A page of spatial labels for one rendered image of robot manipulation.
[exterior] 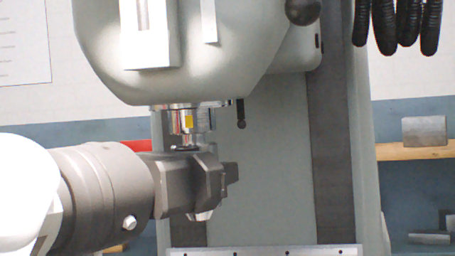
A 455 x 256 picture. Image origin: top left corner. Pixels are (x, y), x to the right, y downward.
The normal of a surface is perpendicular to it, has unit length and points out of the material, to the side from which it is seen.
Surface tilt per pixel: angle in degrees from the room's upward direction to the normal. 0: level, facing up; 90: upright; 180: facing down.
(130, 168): 56
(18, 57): 90
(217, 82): 128
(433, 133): 90
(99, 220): 102
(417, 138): 90
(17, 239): 87
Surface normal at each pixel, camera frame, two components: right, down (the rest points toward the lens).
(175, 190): 0.80, -0.03
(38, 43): -0.20, 0.07
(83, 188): 0.10, -0.19
